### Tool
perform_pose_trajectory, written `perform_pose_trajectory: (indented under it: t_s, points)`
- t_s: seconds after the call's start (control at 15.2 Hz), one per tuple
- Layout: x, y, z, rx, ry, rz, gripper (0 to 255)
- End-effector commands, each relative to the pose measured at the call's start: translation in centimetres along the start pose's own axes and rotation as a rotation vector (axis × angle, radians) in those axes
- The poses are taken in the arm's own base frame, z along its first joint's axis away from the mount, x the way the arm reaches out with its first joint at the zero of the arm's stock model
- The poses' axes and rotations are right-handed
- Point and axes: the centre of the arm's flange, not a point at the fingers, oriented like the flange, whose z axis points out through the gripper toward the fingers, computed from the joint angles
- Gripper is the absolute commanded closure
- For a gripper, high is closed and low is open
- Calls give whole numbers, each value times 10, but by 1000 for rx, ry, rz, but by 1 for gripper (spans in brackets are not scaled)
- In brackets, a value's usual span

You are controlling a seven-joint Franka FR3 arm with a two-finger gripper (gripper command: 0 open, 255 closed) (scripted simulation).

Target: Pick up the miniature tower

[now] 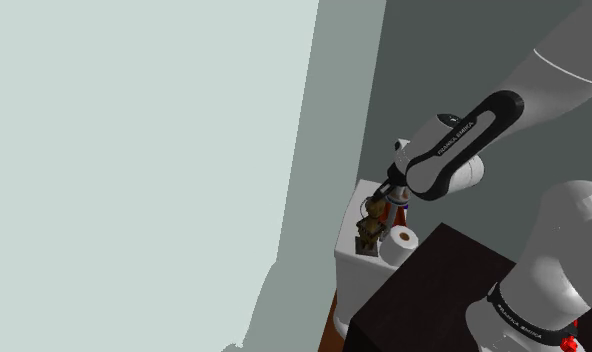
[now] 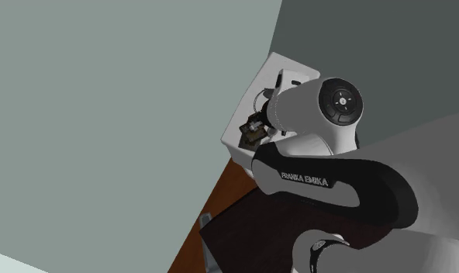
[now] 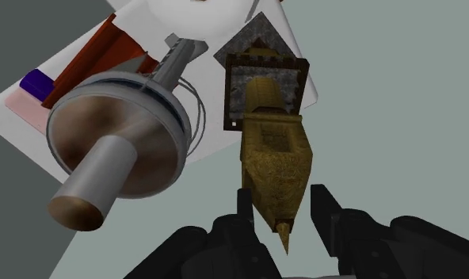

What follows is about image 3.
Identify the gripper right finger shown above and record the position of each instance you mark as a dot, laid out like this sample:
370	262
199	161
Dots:
366	243

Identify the silver and copper round object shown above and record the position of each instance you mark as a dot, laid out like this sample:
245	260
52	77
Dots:
114	127

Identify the blue block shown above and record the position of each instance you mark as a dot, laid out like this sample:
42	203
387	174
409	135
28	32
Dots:
35	84

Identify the white table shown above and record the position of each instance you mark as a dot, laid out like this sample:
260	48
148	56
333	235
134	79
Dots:
136	33

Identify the white bowl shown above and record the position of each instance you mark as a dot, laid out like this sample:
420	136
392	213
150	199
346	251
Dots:
203	17

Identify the pink block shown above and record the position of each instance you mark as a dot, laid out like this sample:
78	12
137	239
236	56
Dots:
28	110

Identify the golden castle tower figure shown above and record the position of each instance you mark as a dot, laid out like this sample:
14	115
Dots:
275	166

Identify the red book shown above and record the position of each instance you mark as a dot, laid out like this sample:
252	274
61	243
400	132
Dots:
99	58

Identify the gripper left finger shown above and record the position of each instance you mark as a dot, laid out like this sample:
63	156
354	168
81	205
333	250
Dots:
226	247

